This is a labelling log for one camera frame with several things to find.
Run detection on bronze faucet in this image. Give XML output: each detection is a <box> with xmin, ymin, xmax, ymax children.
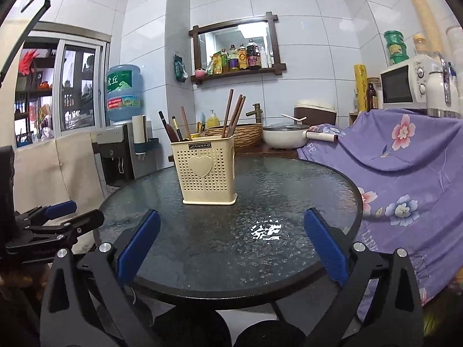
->
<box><xmin>246</xmin><ymin>103</ymin><xmax>262</xmax><ymax>124</ymax></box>

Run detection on purple floral cloth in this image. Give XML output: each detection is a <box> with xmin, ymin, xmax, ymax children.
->
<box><xmin>297</xmin><ymin>108</ymin><xmax>463</xmax><ymax>324</ymax></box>

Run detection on green hanging packet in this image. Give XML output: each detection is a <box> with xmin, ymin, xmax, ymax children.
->
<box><xmin>174</xmin><ymin>55</ymin><xmax>189</xmax><ymax>82</ymax></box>

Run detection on person's left leg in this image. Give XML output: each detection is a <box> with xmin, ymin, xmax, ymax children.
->
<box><xmin>151</xmin><ymin>305</ymin><xmax>232</xmax><ymax>347</ymax></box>

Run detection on white frying pan with lid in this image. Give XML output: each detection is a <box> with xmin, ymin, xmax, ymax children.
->
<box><xmin>262</xmin><ymin>123</ymin><xmax>339</xmax><ymax>149</ymax></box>

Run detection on woven pattern wash basin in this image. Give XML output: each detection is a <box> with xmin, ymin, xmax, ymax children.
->
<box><xmin>204</xmin><ymin>123</ymin><xmax>263</xmax><ymax>150</ymax></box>

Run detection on cream plastic utensil holder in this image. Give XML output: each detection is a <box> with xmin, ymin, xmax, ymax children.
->
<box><xmin>170</xmin><ymin>136</ymin><xmax>238</xmax><ymax>206</ymax></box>

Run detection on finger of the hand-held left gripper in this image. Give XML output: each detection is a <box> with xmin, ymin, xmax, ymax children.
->
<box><xmin>28</xmin><ymin>208</ymin><xmax>105</xmax><ymax>247</ymax></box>
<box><xmin>15</xmin><ymin>200</ymin><xmax>77</xmax><ymax>229</ymax></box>

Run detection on grey water dispenser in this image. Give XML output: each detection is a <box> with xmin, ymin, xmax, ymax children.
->
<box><xmin>90</xmin><ymin>122</ymin><xmax>160</xmax><ymax>189</ymax></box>

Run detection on blue water jug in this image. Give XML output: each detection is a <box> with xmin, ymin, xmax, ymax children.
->
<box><xmin>105</xmin><ymin>64</ymin><xmax>142</xmax><ymax>123</ymax></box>

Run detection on yellow seasoning packets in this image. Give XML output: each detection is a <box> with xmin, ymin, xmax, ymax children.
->
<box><xmin>207</xmin><ymin>51</ymin><xmax>223</xmax><ymax>76</ymax></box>

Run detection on brown and cream rice cooker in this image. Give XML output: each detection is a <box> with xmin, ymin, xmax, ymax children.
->
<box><xmin>294</xmin><ymin>100</ymin><xmax>338</xmax><ymax>129</ymax></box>

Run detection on tall yellow paper cup stack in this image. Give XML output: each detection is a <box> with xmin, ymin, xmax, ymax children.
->
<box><xmin>400</xmin><ymin>0</ymin><xmax>446</xmax><ymax>58</ymax></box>

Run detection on brown wooden chopstick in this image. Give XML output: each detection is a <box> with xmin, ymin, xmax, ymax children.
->
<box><xmin>180</xmin><ymin>106</ymin><xmax>191</xmax><ymax>140</ymax></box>
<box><xmin>228</xmin><ymin>94</ymin><xmax>243</xmax><ymax>138</ymax></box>
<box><xmin>221</xmin><ymin>89</ymin><xmax>234</xmax><ymax>139</ymax></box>
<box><xmin>231</xmin><ymin>96</ymin><xmax>247</xmax><ymax>137</ymax></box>

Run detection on purple label bottle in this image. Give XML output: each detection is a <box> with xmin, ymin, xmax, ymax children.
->
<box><xmin>228</xmin><ymin>44</ymin><xmax>240</xmax><ymax>72</ymax></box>

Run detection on beige cloth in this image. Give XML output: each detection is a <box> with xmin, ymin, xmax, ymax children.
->
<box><xmin>12</xmin><ymin>130</ymin><xmax>107</xmax><ymax>217</ymax></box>

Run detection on teal cup holder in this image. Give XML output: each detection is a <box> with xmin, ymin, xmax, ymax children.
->
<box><xmin>134</xmin><ymin>138</ymin><xmax>160</xmax><ymax>156</ymax></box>

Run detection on person's right leg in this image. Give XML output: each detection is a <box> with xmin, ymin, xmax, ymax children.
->
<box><xmin>234</xmin><ymin>320</ymin><xmax>308</xmax><ymax>347</ymax></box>

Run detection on white paper cup stack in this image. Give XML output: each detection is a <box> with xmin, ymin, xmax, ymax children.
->
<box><xmin>131</xmin><ymin>115</ymin><xmax>147</xmax><ymax>144</ymax></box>

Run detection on dark sauce bottle red label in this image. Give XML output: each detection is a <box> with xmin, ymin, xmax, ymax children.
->
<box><xmin>247</xmin><ymin>39</ymin><xmax>262</xmax><ymax>70</ymax></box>

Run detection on wooden framed mirror shelf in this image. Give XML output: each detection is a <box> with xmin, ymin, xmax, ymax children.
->
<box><xmin>188</xmin><ymin>12</ymin><xmax>287</xmax><ymax>85</ymax></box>

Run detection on person's leg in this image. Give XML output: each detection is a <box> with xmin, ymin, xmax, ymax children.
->
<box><xmin>151</xmin><ymin>305</ymin><xmax>232</xmax><ymax>347</ymax></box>
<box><xmin>234</xmin><ymin>320</ymin><xmax>308</xmax><ymax>347</ymax></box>

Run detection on yellow lid plastic jar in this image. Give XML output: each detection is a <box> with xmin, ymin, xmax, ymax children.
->
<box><xmin>412</xmin><ymin>33</ymin><xmax>428</xmax><ymax>56</ymax></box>

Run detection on sliding glass window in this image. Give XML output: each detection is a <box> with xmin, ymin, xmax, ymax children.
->
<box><xmin>22</xmin><ymin>22</ymin><xmax>111</xmax><ymax>138</ymax></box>

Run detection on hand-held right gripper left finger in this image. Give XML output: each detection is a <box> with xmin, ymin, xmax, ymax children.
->
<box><xmin>39</xmin><ymin>208</ymin><xmax>161</xmax><ymax>347</ymax></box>

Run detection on wooden display shelf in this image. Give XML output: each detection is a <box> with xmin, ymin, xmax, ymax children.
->
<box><xmin>14</xmin><ymin>40</ymin><xmax>58</xmax><ymax>145</ymax></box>

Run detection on yellow wrapped roll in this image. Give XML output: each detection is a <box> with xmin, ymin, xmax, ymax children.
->
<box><xmin>353</xmin><ymin>64</ymin><xmax>369</xmax><ymax>113</ymax></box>

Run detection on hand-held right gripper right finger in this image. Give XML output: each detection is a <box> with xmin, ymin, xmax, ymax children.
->
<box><xmin>303</xmin><ymin>208</ymin><xmax>425</xmax><ymax>347</ymax></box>

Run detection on brown glass bottle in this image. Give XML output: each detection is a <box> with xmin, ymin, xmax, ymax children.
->
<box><xmin>366</xmin><ymin>82</ymin><xmax>379</xmax><ymax>112</ymax></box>

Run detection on white microwave oven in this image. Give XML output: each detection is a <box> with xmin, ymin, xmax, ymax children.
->
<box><xmin>379</xmin><ymin>54</ymin><xmax>444</xmax><ymax>110</ymax></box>

